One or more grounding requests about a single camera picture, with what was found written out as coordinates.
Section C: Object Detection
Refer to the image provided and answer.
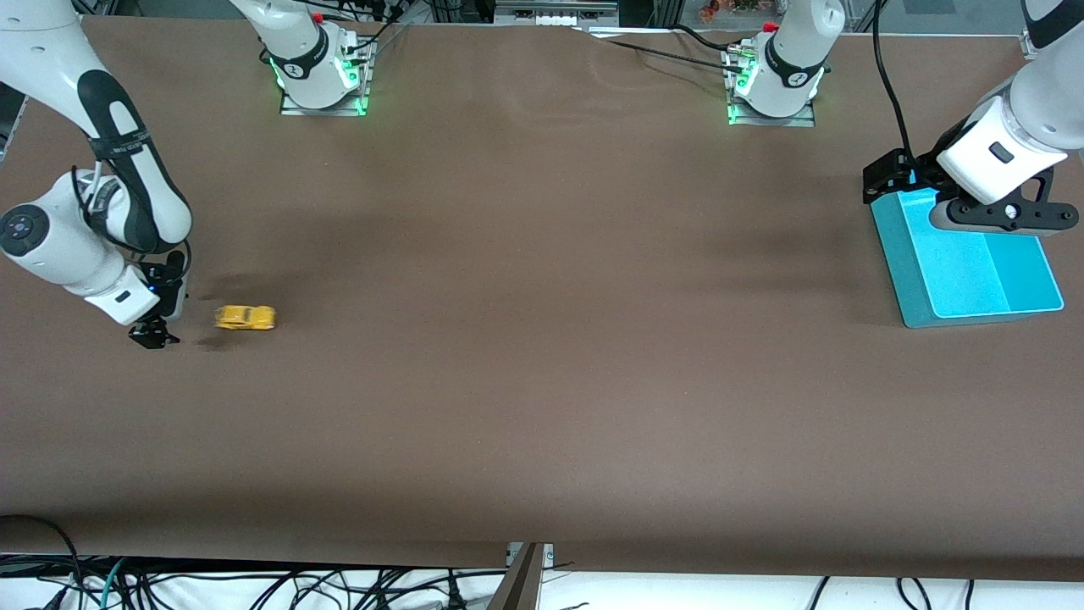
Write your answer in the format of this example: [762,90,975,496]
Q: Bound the yellow toy beetle car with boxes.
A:
[212,303,278,332]

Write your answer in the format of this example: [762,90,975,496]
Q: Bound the teal plastic bin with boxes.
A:
[870,182,1066,330]

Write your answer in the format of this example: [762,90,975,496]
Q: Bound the orange background items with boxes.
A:
[699,0,763,22]

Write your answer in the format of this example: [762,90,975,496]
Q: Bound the brown table cover mat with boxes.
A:
[0,17,1084,585]

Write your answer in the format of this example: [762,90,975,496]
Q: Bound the metal table leg profile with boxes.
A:
[487,542,547,610]

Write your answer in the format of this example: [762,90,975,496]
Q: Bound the black left camera mount bracket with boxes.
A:
[948,165,1081,235]

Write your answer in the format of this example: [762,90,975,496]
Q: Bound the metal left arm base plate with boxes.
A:
[727,100,818,128]

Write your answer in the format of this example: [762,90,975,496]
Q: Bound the short black table cable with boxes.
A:
[673,24,750,56]

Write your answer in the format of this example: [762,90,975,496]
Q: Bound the looped black floor cable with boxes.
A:
[0,513,83,610]

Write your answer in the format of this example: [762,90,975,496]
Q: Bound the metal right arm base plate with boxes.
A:
[279,85,371,118]

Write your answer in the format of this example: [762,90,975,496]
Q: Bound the long black table cable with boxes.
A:
[584,28,746,77]

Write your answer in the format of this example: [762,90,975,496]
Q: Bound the teal floor cable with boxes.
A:
[100,557,128,610]

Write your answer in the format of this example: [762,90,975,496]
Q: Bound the black right base cables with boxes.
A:
[339,4,416,53]

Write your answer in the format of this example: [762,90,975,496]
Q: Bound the black floor cable bundle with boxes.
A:
[127,566,509,610]

